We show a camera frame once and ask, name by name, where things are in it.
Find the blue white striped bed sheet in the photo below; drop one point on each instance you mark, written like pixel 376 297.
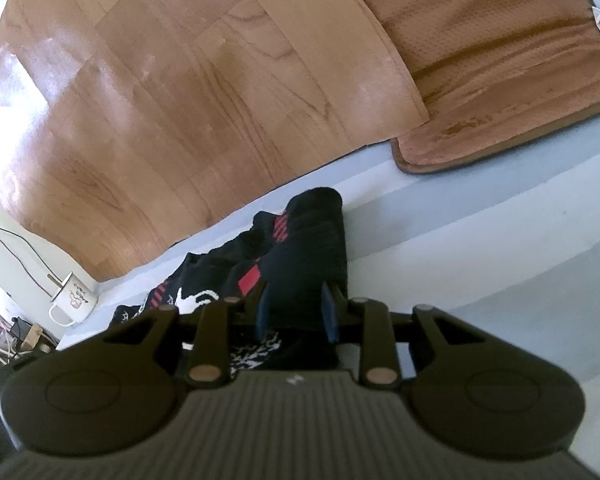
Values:
pixel 480 240

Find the white enamel mug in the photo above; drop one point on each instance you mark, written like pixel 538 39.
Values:
pixel 75 301

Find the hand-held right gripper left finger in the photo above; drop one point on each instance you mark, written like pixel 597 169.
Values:
pixel 263 310

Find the pile of blurred clutter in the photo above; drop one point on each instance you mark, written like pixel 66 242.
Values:
pixel 10 332

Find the wood pattern vinyl sheet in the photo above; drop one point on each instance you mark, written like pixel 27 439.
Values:
pixel 180 110

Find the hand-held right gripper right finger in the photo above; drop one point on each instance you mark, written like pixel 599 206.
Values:
pixel 328 310

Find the black red white patterned sweater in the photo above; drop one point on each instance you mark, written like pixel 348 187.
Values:
pixel 305 260

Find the brown perforated cushion mat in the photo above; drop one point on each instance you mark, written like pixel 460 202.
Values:
pixel 490 60

